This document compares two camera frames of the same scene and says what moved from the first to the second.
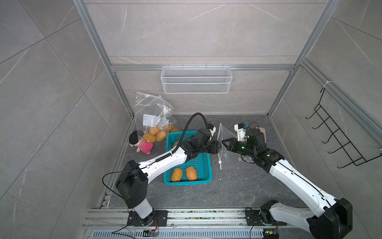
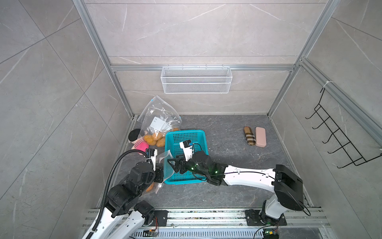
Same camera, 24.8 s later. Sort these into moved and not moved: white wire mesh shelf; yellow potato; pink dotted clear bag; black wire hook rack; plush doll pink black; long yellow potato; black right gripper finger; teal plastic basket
Moved: yellow potato; pink dotted clear bag; black right gripper finger; plush doll pink black; long yellow potato
Not moved: black wire hook rack; teal plastic basket; white wire mesh shelf
